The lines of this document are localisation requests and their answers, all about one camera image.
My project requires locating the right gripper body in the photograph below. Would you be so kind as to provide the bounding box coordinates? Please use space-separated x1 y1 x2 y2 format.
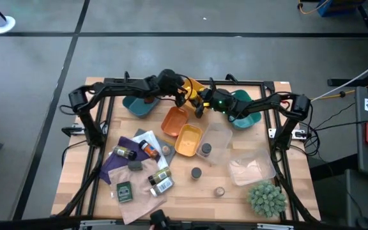
208 88 238 114

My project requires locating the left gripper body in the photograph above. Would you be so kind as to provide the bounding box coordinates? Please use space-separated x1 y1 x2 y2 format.
153 69 187 96

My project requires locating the orange spice jar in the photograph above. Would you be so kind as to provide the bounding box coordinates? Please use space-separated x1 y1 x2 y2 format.
138 139 159 160

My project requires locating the olive spice jar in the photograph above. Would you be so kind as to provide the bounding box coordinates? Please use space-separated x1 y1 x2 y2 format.
148 166 173 186

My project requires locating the small dark grey tin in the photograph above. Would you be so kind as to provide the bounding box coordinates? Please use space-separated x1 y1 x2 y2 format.
127 160 144 172

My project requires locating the large yellow plastic bin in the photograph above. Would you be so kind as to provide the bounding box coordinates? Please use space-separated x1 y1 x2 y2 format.
180 78 208 111

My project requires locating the small orange plastic bin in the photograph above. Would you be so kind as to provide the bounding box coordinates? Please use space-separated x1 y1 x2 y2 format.
160 106 190 137

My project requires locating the small clear plastic bin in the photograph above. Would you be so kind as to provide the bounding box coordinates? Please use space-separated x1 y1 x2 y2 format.
195 123 233 165

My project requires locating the small yellow plastic bin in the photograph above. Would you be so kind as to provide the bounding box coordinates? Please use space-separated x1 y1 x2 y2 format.
174 123 203 158

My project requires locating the teal green plastic bin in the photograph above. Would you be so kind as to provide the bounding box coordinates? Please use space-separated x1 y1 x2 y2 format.
227 89 263 131

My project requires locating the dark blue plastic bin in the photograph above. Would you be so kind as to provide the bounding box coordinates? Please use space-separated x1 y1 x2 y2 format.
122 94 160 118

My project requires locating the white cloth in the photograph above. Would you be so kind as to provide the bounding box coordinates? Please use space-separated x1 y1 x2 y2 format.
131 130 169 170

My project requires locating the grey cloth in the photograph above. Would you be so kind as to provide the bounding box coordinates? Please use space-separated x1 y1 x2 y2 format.
134 128 176 166

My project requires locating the large clear plastic bin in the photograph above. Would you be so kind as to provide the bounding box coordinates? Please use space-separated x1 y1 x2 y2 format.
227 148 277 187

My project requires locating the green spice jar black cap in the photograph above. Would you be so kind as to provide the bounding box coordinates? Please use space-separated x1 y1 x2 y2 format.
112 145 138 161

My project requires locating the white label spice jar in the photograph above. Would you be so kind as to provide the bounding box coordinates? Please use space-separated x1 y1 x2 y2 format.
149 176 175 197

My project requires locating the purple cloth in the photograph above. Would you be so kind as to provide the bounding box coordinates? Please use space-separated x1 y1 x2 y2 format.
99 136 162 185

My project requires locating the beige cloth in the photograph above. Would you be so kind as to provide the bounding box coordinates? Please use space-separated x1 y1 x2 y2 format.
107 158 168 225

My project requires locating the green tin box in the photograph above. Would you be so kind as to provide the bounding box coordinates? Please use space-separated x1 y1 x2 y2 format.
116 181 134 204

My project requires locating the green artificial plant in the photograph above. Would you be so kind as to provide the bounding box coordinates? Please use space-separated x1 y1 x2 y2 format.
247 180 288 219

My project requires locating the blue box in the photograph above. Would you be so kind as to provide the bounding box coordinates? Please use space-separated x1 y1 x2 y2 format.
316 0 364 17

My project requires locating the black crossbar with silver plates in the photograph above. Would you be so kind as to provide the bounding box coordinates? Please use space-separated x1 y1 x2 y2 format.
0 215 319 230

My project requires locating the black aluminium frame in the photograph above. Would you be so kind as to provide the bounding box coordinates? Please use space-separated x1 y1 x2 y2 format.
51 77 321 224

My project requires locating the yellow cable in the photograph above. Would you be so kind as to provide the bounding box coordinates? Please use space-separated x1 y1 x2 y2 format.
297 0 332 15
294 76 368 102

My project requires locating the white cable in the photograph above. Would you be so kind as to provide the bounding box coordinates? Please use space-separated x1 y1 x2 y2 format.
297 54 368 108

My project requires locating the black cable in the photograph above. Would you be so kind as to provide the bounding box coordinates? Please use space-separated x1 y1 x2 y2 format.
305 102 368 157

